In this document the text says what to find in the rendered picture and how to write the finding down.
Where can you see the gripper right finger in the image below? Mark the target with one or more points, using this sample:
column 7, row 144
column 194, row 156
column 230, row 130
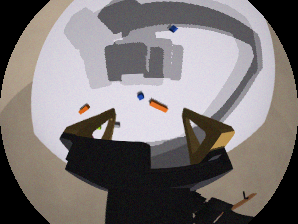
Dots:
column 217, row 136

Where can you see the orange rod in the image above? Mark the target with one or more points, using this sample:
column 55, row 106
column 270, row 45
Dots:
column 158, row 106
column 85, row 108

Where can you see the grey rod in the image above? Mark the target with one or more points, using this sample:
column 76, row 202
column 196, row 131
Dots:
column 117, row 125

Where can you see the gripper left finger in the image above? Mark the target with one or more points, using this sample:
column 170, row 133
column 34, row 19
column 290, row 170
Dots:
column 85, row 128

